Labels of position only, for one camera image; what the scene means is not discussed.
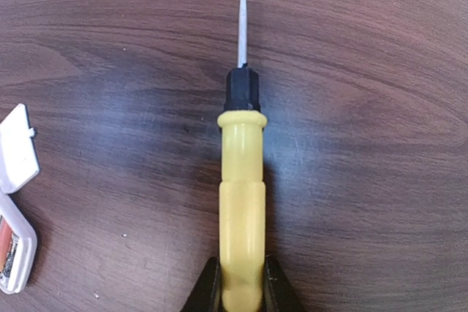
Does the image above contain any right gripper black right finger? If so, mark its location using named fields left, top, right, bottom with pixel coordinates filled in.
left=260, top=255, right=306, bottom=312

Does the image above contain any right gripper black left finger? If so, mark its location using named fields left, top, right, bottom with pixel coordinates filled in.
left=181, top=256, right=223, bottom=312

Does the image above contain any yellow handled screwdriver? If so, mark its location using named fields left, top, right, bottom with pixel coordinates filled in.
left=217, top=0, right=267, bottom=311

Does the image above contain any white remote control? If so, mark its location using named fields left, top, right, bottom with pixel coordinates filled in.
left=1, top=194, right=37, bottom=294

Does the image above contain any white battery cover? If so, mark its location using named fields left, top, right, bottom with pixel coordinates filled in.
left=1, top=104, right=39, bottom=194

